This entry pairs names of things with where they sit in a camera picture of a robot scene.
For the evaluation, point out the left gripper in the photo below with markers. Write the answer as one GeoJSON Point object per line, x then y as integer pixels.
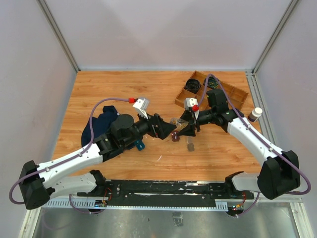
{"type": "Point", "coordinates": [163, 128]}

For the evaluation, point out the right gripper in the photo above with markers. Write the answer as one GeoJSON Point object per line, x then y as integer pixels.
{"type": "Point", "coordinates": [189, 130]}

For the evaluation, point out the clear glass pill jar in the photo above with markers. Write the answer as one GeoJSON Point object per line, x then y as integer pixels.
{"type": "Point", "coordinates": [176, 121]}

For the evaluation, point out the grey pill box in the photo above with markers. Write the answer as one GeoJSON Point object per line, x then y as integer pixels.
{"type": "Point", "coordinates": [190, 144]}

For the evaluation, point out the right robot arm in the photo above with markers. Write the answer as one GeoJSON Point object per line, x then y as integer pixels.
{"type": "Point", "coordinates": [279, 169]}

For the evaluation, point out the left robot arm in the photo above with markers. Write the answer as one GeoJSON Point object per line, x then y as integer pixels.
{"type": "Point", "coordinates": [41, 182]}

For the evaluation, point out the brown double pill box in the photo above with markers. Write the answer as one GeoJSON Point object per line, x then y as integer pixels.
{"type": "Point", "coordinates": [175, 136]}

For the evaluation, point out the teal pill box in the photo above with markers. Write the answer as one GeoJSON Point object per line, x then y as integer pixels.
{"type": "Point", "coordinates": [139, 145]}

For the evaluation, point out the wooden divided tray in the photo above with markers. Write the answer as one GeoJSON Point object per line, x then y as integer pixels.
{"type": "Point", "coordinates": [237, 96]}

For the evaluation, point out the black yellow rolled sock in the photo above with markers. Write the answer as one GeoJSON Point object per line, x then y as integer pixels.
{"type": "Point", "coordinates": [210, 82]}

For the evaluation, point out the dark blue cloth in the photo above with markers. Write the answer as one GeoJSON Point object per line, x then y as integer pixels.
{"type": "Point", "coordinates": [100, 124]}

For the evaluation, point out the dark bottle white cap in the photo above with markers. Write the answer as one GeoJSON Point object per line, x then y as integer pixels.
{"type": "Point", "coordinates": [255, 114]}

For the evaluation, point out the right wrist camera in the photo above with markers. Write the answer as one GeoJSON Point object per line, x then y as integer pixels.
{"type": "Point", "coordinates": [191, 103]}

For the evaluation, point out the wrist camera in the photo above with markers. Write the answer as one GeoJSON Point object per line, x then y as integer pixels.
{"type": "Point", "coordinates": [191, 103]}
{"type": "Point", "coordinates": [140, 107]}

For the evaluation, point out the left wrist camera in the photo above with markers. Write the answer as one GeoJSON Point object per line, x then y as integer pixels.
{"type": "Point", "coordinates": [140, 107]}

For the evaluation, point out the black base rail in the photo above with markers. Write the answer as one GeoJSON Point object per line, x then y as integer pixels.
{"type": "Point", "coordinates": [165, 193]}

